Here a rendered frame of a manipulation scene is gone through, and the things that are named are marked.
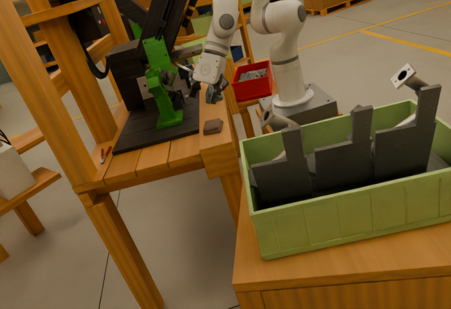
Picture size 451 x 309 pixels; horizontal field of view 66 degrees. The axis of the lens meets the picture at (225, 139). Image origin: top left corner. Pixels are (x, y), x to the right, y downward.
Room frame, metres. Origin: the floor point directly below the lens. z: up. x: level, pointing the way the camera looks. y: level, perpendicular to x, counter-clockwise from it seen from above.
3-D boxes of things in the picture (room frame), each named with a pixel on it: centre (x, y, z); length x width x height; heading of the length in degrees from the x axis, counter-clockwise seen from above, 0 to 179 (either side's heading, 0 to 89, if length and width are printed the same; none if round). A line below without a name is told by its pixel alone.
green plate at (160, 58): (1.93, 0.22, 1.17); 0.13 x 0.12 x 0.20; 176
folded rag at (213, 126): (1.40, 0.04, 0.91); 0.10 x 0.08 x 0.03; 166
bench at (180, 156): (2.01, 0.28, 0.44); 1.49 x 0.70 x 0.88; 176
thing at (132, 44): (2.13, 0.41, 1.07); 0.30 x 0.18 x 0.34; 176
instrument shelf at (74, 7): (2.03, 0.54, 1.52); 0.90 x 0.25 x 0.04; 176
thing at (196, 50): (2.08, 0.17, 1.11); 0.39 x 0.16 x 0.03; 86
